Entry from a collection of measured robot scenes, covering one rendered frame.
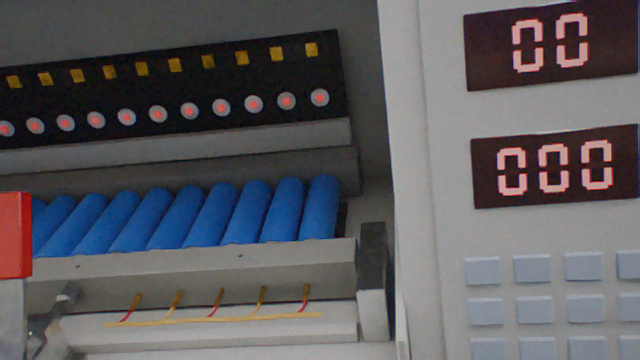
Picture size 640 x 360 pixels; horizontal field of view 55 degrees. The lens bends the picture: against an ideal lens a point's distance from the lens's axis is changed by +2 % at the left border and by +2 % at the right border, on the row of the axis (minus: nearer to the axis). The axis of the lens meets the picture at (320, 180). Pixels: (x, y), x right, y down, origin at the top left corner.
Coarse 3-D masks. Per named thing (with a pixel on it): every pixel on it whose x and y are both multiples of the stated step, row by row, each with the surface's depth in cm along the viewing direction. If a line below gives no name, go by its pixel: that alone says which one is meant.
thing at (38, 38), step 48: (0, 0) 41; (48, 0) 40; (96, 0) 40; (144, 0) 39; (192, 0) 39; (240, 0) 39; (288, 0) 38; (336, 0) 38; (0, 48) 42; (48, 48) 41; (96, 48) 41; (144, 48) 40; (384, 96) 38; (384, 144) 39
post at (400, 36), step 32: (384, 0) 18; (416, 0) 18; (384, 32) 18; (416, 32) 18; (384, 64) 19; (416, 64) 18; (416, 96) 19; (416, 128) 19; (416, 160) 19; (416, 192) 19; (416, 224) 19; (416, 256) 20; (416, 288) 20; (416, 320) 20; (416, 352) 20
